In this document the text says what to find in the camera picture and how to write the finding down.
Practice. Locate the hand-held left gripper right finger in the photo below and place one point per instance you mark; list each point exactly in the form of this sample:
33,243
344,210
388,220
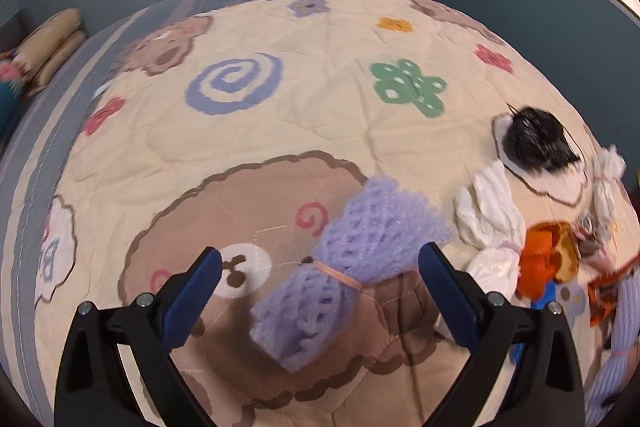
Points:
447,294

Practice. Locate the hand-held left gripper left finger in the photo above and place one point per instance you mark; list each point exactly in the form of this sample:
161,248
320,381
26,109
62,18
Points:
192,302

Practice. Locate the purple foam fruit net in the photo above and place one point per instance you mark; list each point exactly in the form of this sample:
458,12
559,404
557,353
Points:
360,237
620,347

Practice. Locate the small white tissue bundle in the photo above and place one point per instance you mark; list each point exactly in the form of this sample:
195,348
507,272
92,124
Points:
607,187

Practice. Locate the large white tissue bundle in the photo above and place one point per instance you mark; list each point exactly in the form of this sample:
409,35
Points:
492,217

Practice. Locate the crumpled grey pink wrapper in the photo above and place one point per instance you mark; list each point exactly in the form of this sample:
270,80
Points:
590,234

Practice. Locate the black plastic bag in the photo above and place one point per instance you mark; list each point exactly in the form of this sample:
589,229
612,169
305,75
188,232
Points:
537,139

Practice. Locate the yellow object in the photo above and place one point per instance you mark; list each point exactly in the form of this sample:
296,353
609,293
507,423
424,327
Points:
637,181

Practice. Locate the printed blanket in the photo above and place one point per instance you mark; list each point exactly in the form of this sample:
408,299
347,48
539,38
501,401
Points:
310,107

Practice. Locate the blue plush toy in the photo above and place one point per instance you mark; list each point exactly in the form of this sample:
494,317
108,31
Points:
9,99

